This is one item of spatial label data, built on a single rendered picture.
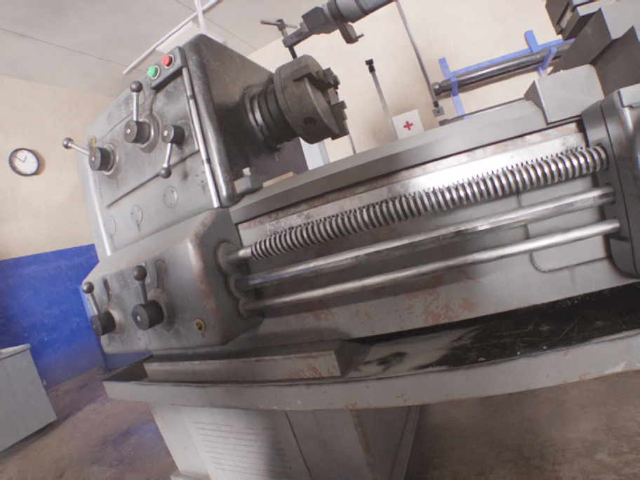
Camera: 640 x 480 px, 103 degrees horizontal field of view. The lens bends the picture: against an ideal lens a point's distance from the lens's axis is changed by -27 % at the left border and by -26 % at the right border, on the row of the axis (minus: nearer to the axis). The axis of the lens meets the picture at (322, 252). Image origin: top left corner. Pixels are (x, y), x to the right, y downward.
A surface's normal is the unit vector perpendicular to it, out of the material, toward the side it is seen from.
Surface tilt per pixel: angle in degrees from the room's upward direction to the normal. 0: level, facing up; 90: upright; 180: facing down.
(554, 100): 90
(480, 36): 90
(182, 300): 90
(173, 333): 90
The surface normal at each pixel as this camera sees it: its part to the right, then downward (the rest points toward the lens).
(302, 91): -0.32, 0.32
